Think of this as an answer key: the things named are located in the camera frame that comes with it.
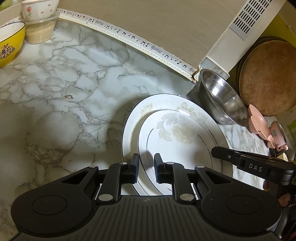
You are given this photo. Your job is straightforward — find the pink steel-lined handled bowl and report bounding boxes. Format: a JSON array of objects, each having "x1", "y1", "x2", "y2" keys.
[{"x1": 269, "y1": 120, "x2": 288, "y2": 152}]

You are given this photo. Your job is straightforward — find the small white floral plate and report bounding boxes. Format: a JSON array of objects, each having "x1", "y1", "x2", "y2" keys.
[{"x1": 138, "y1": 110, "x2": 224, "y2": 195}]

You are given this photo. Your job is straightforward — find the pink bear-shaped plate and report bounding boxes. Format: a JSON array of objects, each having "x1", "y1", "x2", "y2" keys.
[{"x1": 248, "y1": 104, "x2": 275, "y2": 149}]

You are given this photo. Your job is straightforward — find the stainless steel mixing bowl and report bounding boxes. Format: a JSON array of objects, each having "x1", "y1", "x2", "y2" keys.
[{"x1": 199, "y1": 69, "x2": 249, "y2": 126}]

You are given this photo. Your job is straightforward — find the large white floral plate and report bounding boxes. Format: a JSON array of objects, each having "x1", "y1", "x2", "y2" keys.
[{"x1": 121, "y1": 93, "x2": 233, "y2": 196}]

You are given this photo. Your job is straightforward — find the cream plastic bowl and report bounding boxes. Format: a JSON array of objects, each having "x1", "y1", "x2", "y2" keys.
[{"x1": 277, "y1": 152, "x2": 288, "y2": 162}]

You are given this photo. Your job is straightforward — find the person's right hand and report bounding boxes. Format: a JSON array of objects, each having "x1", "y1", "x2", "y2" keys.
[{"x1": 263, "y1": 180, "x2": 295, "y2": 207}]

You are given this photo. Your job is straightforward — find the round wooden cutting board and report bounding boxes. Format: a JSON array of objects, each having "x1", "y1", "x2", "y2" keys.
[{"x1": 236, "y1": 36, "x2": 295, "y2": 116}]

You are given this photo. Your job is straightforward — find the grey vent grille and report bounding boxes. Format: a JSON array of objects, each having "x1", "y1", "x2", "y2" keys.
[{"x1": 230, "y1": 0, "x2": 273, "y2": 40}]

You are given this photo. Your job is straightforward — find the yellow plastic cutting board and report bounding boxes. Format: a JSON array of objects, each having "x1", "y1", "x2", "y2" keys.
[{"x1": 225, "y1": 2, "x2": 295, "y2": 78}]

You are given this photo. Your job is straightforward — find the clear container with grains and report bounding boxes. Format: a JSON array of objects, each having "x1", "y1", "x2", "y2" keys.
[{"x1": 25, "y1": 11, "x2": 60, "y2": 45}]

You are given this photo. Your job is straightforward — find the yellow ceramic bowl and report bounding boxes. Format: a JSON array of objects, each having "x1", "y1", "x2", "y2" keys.
[{"x1": 0, "y1": 22, "x2": 26, "y2": 67}]

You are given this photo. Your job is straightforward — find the white floral ceramic bowl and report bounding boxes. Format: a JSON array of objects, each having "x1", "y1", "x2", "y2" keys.
[{"x1": 21, "y1": 0, "x2": 59, "y2": 22}]

